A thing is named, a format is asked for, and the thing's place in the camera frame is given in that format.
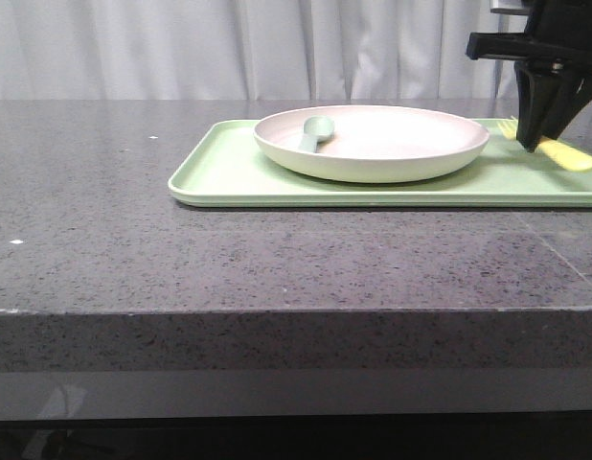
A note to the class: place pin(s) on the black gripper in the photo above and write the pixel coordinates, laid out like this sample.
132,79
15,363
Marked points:
557,34

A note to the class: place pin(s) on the yellow plastic fork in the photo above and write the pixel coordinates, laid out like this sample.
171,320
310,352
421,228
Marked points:
565,156

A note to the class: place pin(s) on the white round plate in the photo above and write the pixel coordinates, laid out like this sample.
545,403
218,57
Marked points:
374,143

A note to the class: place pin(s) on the pale green plastic spoon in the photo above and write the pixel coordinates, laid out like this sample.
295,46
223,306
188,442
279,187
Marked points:
316,130

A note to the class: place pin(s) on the light green rectangular tray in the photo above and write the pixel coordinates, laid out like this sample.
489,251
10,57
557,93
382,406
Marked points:
228,169

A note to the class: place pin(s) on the white pleated curtain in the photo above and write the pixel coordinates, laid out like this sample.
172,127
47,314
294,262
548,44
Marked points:
249,50

